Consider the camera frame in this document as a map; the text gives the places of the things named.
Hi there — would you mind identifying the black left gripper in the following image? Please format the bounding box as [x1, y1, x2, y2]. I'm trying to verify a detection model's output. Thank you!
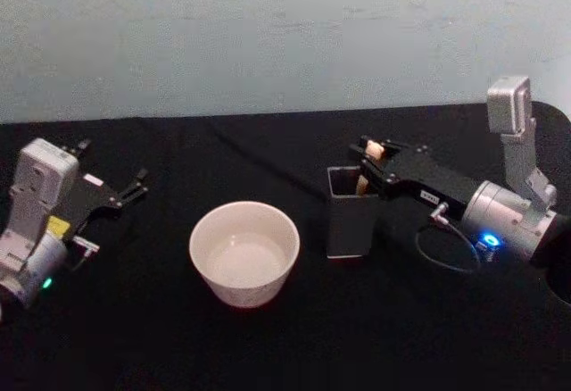
[46, 138, 150, 244]

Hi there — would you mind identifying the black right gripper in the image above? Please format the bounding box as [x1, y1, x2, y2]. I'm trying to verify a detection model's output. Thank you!
[348, 138, 479, 223]

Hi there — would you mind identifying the light wooden stick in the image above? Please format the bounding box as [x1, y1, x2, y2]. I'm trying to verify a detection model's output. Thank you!
[355, 138, 386, 196]

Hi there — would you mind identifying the dark grey square holder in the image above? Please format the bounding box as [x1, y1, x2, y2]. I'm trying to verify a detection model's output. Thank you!
[326, 165, 381, 260]

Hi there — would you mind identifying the white ceramic bowl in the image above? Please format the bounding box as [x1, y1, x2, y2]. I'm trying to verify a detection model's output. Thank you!
[188, 201, 302, 310]

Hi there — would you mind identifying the black table cloth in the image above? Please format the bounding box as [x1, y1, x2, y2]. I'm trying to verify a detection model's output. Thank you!
[0, 101, 571, 391]

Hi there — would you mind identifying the right wrist dark cable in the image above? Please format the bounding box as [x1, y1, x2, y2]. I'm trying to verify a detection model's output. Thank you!
[414, 202, 484, 275]

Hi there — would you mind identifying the wrist dark cable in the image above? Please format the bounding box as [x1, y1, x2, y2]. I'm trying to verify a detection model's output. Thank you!
[414, 202, 484, 275]
[66, 236, 100, 272]

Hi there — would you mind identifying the left wrist dark cable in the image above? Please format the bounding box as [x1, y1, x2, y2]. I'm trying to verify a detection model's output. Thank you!
[66, 236, 100, 272]

